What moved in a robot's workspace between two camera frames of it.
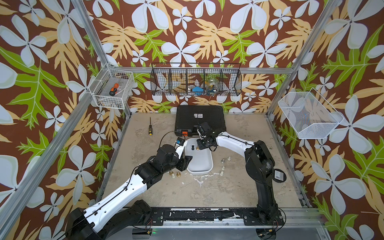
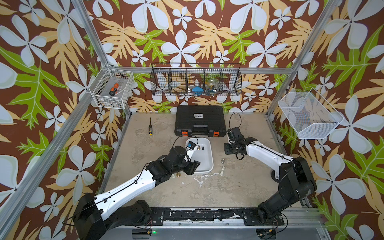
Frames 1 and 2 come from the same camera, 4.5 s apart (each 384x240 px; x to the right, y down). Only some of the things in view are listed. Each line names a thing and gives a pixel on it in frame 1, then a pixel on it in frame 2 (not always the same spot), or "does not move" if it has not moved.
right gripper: (199, 143) -> (225, 148)
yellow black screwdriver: (150, 128) does not move
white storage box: (202, 161) does not move
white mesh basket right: (310, 116) does not move
